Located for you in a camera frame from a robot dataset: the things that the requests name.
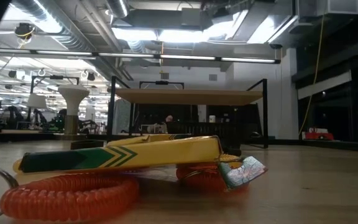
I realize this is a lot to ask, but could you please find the yellow Crayola crayon box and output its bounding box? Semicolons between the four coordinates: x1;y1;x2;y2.
106;133;193;147
19;135;269;191

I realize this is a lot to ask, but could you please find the smooth round silver duct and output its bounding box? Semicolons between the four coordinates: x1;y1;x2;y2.
106;0;130;19

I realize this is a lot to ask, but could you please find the orange-red spiral coil keychain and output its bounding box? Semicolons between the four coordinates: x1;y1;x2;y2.
175;161;251;193
0;164;140;223

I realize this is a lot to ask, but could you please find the long LED light bar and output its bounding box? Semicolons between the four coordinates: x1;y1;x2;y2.
0;49;281;65

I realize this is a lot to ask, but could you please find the black ceiling device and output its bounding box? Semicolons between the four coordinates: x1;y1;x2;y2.
14;22;37;40

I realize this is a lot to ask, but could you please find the red and white box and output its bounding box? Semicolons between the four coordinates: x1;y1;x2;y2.
302;126;335;141

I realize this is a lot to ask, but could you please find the white ceiling air unit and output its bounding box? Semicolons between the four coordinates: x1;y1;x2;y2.
296;0;358;18

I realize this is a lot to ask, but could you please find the corrugated silver ventilation duct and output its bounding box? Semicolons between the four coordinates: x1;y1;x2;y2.
11;0;98;52

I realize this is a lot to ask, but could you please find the white mushroom table lamp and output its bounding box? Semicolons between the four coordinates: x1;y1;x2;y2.
57;84;91;136

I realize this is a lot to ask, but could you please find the black background rig frame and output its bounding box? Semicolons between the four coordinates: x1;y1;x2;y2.
139;80;185;90
29;75;80;94

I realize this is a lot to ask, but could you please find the white background lampshade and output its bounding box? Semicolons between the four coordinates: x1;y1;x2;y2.
26;93;48;110

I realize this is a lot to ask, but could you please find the black mesh plastic basket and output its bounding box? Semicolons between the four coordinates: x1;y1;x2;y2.
170;121;249;156

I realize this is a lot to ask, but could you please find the yellow hanging cable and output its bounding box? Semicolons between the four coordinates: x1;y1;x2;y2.
298;14;326;138

